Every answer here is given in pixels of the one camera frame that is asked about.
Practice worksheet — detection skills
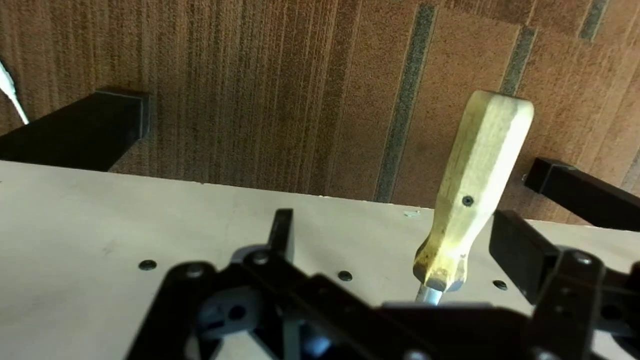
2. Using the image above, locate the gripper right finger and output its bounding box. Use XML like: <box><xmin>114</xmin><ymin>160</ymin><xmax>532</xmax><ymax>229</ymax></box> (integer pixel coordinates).
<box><xmin>489</xmin><ymin>209</ymin><xmax>640</xmax><ymax>360</ymax></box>

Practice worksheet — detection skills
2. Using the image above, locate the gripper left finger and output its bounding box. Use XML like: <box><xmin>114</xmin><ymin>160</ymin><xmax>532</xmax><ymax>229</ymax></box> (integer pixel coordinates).
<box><xmin>125</xmin><ymin>208</ymin><xmax>401</xmax><ymax>360</ymax></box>

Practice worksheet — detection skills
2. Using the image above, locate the rod with wooden handle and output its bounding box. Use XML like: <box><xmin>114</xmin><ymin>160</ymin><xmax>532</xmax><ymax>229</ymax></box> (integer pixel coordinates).
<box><xmin>413</xmin><ymin>90</ymin><xmax>535</xmax><ymax>306</ymax></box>

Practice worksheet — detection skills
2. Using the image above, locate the white cable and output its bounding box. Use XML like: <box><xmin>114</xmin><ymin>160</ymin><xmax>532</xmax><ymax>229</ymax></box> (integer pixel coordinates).
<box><xmin>0</xmin><ymin>60</ymin><xmax>30</xmax><ymax>125</ymax></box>

